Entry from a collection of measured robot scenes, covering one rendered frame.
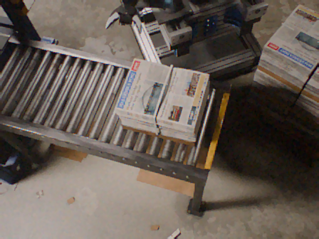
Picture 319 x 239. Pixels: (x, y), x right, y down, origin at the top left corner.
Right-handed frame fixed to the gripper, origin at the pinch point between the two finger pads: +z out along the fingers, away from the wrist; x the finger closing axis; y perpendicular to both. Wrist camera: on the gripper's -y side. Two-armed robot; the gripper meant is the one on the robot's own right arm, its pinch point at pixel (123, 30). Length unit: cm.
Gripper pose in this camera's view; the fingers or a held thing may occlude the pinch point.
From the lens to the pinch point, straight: 150.4
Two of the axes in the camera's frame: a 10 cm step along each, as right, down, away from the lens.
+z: -1.1, 9.0, -4.2
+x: -9.9, -1.3, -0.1
